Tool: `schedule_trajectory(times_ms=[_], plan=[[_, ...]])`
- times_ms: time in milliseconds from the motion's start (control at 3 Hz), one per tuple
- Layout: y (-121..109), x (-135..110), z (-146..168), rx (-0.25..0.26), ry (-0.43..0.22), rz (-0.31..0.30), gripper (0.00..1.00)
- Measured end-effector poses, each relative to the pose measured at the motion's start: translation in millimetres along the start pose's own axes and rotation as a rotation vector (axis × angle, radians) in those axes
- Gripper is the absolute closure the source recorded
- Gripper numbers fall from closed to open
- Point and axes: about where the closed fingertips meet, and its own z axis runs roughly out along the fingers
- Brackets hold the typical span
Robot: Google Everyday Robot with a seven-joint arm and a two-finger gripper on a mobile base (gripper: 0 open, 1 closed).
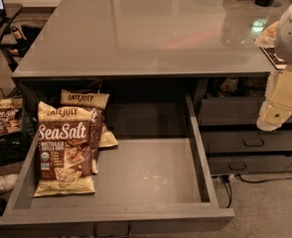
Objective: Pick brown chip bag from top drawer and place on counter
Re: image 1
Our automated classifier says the black plastic crate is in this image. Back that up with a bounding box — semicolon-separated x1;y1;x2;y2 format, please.
0;107;38;167

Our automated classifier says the black white marker tag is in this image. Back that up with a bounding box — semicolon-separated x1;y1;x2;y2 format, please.
261;48;287;70

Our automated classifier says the closed dark middle drawer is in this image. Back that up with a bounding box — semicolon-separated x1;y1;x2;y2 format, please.
202;130;292;154

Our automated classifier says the black power cable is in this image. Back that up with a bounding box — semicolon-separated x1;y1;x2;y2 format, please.
219;173;292;209

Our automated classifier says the closed dark lower drawer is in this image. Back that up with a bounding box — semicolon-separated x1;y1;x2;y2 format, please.
208;156;292;175

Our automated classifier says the closed dark upper right drawer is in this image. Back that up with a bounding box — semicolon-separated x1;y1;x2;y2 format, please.
198;96;292;127

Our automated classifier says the white shoe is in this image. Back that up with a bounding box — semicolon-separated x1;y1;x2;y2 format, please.
0;174;19;192

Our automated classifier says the brown chip bag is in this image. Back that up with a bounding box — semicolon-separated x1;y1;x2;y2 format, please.
34;102;94;197
60;89;109;174

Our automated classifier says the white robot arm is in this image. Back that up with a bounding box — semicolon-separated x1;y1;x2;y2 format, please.
254;4;292;131

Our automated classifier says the open grey top drawer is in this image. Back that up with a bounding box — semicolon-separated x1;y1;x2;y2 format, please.
0;96;234;238

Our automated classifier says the closed dark drawer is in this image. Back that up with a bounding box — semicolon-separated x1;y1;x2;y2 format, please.
202;130;292;154
208;156;292;175
198;96;292;127

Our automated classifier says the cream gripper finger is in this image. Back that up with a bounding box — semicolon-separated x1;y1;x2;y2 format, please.
256;64;292;132

